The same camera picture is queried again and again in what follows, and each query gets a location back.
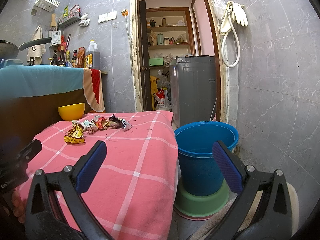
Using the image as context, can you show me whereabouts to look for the white rubber gloves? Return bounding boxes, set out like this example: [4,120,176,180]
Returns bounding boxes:
[220,1,248,35]

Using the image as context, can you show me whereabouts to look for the white hose loop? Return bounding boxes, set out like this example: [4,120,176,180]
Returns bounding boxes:
[221,12,241,68]

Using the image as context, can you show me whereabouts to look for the wooden shelf unit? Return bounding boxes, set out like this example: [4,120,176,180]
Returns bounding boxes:
[145,7,196,68]

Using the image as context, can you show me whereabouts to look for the large oil jug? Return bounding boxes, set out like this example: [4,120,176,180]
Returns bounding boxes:
[84,40,100,70]

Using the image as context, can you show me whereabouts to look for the dark silver wrapper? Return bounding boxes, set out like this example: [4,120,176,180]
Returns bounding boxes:
[107,114,132,131]

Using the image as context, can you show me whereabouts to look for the red orange snack wrapper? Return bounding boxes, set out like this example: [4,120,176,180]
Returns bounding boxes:
[95,116,110,131]

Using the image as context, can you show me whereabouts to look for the yellow red snack wrapper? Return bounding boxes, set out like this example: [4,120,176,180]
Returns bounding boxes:
[64,121,85,144]

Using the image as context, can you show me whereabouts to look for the black pan with handle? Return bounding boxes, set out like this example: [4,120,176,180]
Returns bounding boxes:
[0,37,52,60]

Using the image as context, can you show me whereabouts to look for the pink checked tablecloth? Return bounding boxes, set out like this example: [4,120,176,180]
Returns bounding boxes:
[27,111,178,239]

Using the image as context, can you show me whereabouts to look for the dark sauce bottle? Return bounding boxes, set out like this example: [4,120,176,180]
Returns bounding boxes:
[57,46,67,67]

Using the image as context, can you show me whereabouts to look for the grey wall shelf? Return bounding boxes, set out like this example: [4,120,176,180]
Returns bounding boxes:
[57,12,82,30]

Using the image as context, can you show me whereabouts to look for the green box on shelf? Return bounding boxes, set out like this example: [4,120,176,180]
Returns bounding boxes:
[149,57,164,67]

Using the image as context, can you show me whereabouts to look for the white wall switch plate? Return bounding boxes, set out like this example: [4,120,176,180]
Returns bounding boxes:
[98,11,117,23]

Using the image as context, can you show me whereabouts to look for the hanging beige cloth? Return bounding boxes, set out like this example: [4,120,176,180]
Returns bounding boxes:
[27,25,46,65]

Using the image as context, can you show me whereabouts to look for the red white rice sack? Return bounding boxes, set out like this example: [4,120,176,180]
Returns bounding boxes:
[153,88,170,111]

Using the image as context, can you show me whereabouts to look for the yellow plastic bowl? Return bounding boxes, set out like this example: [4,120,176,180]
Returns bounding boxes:
[58,103,85,121]

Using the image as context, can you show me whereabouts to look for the white wrapper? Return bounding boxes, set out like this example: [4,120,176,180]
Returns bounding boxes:
[80,120,98,134]

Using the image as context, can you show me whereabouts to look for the green plastic basin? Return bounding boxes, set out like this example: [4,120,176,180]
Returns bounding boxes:
[174,178,229,220]

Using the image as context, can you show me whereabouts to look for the orange snack bag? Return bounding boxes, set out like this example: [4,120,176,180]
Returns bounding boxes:
[75,47,86,68]

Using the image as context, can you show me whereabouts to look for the grey washing machine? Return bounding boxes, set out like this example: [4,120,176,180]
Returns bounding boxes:
[169,55,216,127]

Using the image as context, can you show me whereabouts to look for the white wall basket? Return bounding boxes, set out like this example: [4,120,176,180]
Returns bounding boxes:
[34,0,60,12]

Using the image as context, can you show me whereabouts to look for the teal orange red towel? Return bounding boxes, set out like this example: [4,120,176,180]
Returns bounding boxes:
[1,64,105,113]

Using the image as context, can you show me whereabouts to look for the blue plastic bucket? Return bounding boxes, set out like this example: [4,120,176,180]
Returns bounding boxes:
[175,121,239,197]

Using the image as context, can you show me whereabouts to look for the person's left hand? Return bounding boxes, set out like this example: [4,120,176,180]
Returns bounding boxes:
[11,190,25,224]

